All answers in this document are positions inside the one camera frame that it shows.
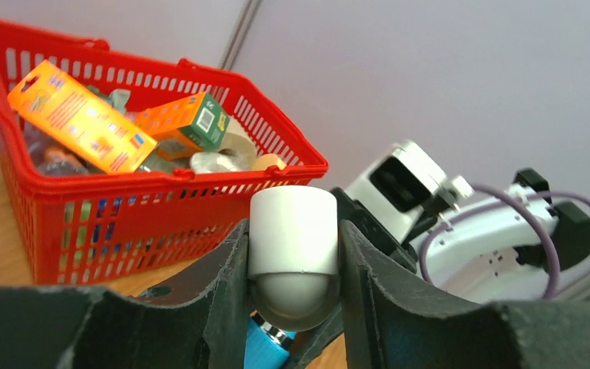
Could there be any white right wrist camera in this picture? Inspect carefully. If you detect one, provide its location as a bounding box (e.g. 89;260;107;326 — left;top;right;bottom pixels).
344;140;474;242

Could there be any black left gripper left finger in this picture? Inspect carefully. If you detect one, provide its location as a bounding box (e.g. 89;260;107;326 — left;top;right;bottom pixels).
0;221;250;368

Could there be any white plastic pipe elbow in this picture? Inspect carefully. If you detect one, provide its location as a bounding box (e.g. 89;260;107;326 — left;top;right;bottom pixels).
247;185;340;332

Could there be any green plastic bag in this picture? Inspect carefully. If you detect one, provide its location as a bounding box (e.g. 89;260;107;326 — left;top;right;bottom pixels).
86;85;131;115

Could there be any blue plastic water faucet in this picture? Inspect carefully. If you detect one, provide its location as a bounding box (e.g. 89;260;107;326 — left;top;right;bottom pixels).
244;313;297;369

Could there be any orange carton box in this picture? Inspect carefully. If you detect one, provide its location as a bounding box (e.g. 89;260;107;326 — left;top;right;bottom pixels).
7;60;157;175

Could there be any beige toilet paper roll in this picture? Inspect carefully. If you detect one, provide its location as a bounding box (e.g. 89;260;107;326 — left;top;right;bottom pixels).
217;118;258;171

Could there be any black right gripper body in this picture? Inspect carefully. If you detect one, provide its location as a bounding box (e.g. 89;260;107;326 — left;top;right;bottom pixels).
330;188;418;273

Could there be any green small box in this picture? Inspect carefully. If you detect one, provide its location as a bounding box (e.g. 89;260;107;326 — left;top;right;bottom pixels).
134;92;230;160

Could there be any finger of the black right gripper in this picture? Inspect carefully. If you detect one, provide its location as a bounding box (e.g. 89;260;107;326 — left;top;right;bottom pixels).
282;305;344;369

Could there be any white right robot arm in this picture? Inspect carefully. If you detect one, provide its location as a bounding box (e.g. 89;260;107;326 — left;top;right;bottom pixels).
285;168;590;368

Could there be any white wrapped roll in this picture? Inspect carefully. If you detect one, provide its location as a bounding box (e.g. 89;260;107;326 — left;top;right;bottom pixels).
189;151;250;174

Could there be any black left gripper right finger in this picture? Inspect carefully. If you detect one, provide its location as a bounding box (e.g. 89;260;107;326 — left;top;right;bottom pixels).
339;221;590;368

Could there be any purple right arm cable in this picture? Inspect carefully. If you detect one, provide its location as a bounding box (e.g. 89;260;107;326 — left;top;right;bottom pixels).
418;183;590;301

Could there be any red plastic shopping basket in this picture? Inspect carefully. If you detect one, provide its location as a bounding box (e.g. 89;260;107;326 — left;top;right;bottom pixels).
0;20;329;284

